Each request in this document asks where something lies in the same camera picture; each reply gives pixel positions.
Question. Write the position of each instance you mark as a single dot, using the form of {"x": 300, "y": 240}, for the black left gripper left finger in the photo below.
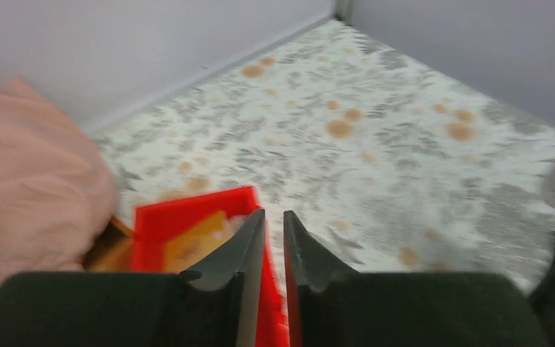
{"x": 82, "y": 309}

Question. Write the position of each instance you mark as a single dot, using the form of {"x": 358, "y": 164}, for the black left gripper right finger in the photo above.
{"x": 331, "y": 304}

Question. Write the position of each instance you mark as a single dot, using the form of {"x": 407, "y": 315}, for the red plastic bin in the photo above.
{"x": 186, "y": 225}

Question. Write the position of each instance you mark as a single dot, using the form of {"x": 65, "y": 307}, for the wooden tray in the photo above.
{"x": 112, "y": 249}

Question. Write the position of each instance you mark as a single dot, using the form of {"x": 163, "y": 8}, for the pink cloth garment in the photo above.
{"x": 56, "y": 191}

